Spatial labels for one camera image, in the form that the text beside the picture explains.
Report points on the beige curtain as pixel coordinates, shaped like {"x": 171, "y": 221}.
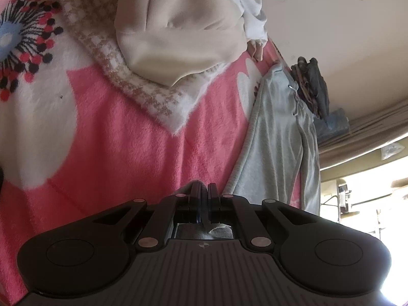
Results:
{"x": 366, "y": 134}

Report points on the black folded garment on stack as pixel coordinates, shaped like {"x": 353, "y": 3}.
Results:
{"x": 316, "y": 83}

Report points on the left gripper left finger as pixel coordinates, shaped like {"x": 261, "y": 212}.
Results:
{"x": 185, "y": 206}

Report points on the pink floral blanket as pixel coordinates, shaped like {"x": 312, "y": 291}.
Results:
{"x": 72, "y": 144}

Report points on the folding table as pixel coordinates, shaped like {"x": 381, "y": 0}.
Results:
{"x": 336, "y": 201}

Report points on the blue water bottle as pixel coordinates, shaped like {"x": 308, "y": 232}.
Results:
{"x": 335, "y": 124}

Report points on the grey sweatpants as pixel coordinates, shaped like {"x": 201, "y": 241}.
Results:
{"x": 280, "y": 147}

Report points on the beige garment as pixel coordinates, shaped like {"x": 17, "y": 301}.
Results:
{"x": 166, "y": 40}

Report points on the olive cabinet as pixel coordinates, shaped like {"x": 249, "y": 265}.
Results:
{"x": 362, "y": 163}

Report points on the white garment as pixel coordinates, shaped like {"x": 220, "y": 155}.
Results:
{"x": 254, "y": 20}

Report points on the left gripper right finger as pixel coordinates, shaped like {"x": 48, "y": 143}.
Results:
{"x": 239, "y": 214}

